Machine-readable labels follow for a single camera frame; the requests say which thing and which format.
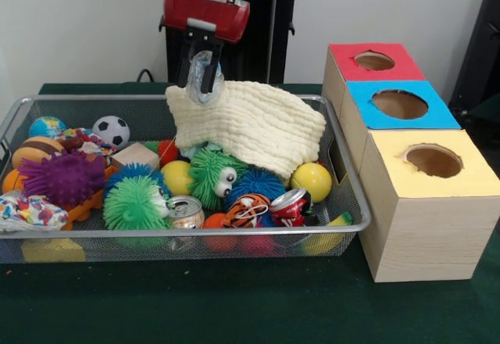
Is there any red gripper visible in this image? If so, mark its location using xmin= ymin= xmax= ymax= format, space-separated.
xmin=161 ymin=0 xmax=252 ymax=95

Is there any cream knitted cloth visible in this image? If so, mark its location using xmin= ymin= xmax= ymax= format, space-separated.
xmin=166 ymin=81 xmax=328 ymax=181

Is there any green spiky ball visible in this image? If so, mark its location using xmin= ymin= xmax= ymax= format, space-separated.
xmin=103 ymin=175 xmax=172 ymax=230
xmin=187 ymin=147 xmax=251 ymax=210

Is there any red soda can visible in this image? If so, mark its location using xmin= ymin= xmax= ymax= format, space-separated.
xmin=269 ymin=188 xmax=313 ymax=228

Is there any clear mesh bin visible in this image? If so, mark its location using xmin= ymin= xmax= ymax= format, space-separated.
xmin=0 ymin=93 xmax=372 ymax=265

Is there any wooden box with three holes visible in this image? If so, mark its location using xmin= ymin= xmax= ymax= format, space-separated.
xmin=322 ymin=42 xmax=500 ymax=283

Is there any small soccer ball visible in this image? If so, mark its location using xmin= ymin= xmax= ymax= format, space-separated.
xmin=92 ymin=115 xmax=131 ymax=150

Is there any wooden cube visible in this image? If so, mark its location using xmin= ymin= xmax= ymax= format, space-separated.
xmin=110 ymin=142 xmax=160 ymax=171

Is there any yellow ball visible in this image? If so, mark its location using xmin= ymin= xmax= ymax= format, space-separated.
xmin=290 ymin=162 xmax=333 ymax=203

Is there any globe ball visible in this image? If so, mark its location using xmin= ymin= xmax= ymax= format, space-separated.
xmin=27 ymin=116 xmax=67 ymax=141

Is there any purple spiky ball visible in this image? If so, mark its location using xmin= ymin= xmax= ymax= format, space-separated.
xmin=18 ymin=150 xmax=107 ymax=207

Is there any burger toy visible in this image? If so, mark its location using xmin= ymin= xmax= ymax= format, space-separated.
xmin=11 ymin=136 xmax=66 ymax=169

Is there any black stand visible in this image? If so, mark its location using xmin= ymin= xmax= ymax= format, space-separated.
xmin=448 ymin=0 xmax=500 ymax=153

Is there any dark green side tablecloth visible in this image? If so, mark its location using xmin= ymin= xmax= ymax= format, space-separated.
xmin=468 ymin=92 xmax=500 ymax=121

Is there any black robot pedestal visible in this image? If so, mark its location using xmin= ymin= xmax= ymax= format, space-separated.
xmin=150 ymin=0 xmax=316 ymax=84

